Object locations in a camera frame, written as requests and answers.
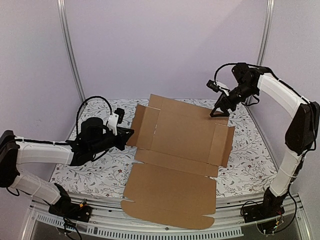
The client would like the left aluminium frame post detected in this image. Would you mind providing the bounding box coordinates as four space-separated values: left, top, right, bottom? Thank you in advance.
56 0 86 102

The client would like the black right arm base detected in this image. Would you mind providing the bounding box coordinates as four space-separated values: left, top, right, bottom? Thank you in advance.
240 196 285 223

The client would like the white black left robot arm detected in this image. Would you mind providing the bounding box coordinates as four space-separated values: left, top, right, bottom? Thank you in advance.
0 117 135 217

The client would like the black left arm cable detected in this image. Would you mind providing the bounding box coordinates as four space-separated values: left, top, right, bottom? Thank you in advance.
76 96 115 141

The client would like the floral white table mat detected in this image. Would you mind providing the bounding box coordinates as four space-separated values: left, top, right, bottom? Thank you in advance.
50 97 277 198

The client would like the brown cardboard box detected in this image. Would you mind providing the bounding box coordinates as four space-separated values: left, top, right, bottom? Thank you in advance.
120 94 235 230

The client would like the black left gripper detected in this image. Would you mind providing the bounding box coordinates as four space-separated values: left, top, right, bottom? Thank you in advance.
89 127 134 156

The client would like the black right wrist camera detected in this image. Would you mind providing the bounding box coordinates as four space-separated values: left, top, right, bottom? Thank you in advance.
206 79 230 96

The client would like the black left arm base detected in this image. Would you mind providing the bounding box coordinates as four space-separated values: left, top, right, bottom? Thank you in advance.
48 200 93 223

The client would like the aluminium front rail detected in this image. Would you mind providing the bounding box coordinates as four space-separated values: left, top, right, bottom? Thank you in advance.
20 193 315 240

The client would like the aluminium frame post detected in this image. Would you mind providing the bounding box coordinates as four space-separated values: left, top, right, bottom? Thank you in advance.
256 0 275 66
56 0 86 102

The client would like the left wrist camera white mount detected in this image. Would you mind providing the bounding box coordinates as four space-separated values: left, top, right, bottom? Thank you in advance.
106 107 125 136

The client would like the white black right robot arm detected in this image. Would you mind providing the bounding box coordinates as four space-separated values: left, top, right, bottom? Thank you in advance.
206 62 320 218

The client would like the right aluminium frame post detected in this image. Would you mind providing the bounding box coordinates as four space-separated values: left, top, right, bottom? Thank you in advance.
256 0 275 66

